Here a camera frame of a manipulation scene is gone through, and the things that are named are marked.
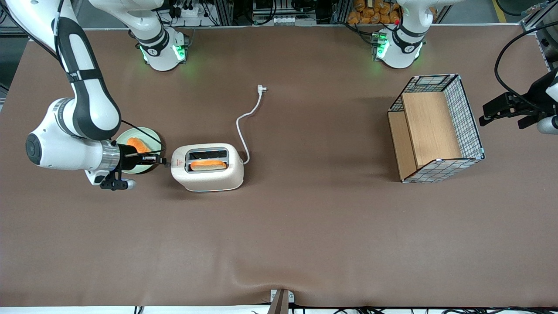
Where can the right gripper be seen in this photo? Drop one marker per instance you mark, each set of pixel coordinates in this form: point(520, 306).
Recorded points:
point(127, 157)

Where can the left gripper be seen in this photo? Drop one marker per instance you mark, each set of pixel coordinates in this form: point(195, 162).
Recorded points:
point(524, 107)

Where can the white two-slot toaster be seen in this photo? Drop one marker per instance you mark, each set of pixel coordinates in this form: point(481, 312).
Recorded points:
point(209, 181)

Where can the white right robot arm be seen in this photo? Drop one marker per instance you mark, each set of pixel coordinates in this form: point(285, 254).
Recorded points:
point(52, 148)

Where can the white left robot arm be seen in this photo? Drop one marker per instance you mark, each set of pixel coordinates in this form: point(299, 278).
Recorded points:
point(405, 39)

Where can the triangular orange pastry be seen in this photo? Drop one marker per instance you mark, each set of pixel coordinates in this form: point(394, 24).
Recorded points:
point(137, 144)

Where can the pale green plate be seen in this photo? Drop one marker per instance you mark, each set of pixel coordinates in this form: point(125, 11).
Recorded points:
point(151, 137)

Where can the toast slice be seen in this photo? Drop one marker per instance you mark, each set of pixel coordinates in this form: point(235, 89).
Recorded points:
point(208, 165)

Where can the wooden shelf insert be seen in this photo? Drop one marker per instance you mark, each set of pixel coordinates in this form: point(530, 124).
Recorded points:
point(429, 131)

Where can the white power strip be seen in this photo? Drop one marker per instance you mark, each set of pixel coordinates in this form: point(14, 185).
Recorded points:
point(185, 11)

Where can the pile of orange bread rolls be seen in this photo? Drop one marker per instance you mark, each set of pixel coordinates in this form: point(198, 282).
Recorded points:
point(370, 13)

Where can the white connector block row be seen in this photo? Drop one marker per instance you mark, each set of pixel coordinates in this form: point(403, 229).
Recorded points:
point(283, 20)

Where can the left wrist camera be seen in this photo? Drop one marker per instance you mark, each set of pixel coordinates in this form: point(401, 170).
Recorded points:
point(547, 125)

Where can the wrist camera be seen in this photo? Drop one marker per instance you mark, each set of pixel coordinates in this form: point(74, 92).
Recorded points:
point(114, 183)
point(547, 125)

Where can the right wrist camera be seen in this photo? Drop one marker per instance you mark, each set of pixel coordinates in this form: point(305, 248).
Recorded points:
point(114, 183)

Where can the camera mount post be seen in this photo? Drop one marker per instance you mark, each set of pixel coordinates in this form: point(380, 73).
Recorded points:
point(280, 303)

